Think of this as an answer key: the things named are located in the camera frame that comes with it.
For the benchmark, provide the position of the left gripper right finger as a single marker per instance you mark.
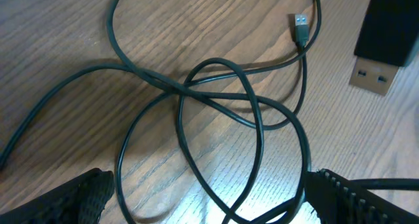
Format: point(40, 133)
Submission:
point(339, 200)

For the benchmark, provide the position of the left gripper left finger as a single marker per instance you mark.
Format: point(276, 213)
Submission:
point(80, 200)

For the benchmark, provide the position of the large black USB plug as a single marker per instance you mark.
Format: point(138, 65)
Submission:
point(387, 41)

